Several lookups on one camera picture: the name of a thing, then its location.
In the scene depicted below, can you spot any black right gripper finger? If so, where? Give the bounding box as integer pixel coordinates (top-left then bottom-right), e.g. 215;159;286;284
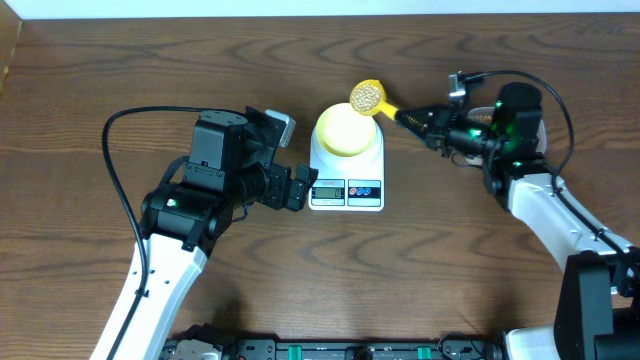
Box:
394;112;440;148
399;104;450;118

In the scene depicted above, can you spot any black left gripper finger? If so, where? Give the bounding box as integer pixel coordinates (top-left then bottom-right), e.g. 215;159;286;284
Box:
295;164;319;188
286;180;308;212

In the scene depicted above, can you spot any yellow measuring scoop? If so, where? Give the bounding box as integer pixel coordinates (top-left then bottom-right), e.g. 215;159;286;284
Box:
349;79;398;121

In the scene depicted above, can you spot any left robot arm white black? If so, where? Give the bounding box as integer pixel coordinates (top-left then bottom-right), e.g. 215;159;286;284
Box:
92;108;318;359

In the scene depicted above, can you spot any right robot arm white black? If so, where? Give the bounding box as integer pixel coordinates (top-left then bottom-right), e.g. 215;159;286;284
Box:
393;82;639;359

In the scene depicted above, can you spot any white digital kitchen scale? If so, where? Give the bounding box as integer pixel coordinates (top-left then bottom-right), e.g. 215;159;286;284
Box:
308;123;385;212

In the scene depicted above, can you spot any pale yellow bowl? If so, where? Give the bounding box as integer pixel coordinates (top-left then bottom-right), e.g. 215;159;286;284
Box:
315;103;376;157

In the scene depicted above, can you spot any clear plastic container of soybeans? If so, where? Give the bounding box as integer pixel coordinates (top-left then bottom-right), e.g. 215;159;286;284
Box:
466;106;548;155

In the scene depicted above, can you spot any cardboard panel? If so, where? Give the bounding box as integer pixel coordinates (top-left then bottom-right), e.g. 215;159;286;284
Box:
0;0;23;90

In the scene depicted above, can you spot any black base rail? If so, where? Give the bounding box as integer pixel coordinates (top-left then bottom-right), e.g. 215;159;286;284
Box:
159;324;508;360

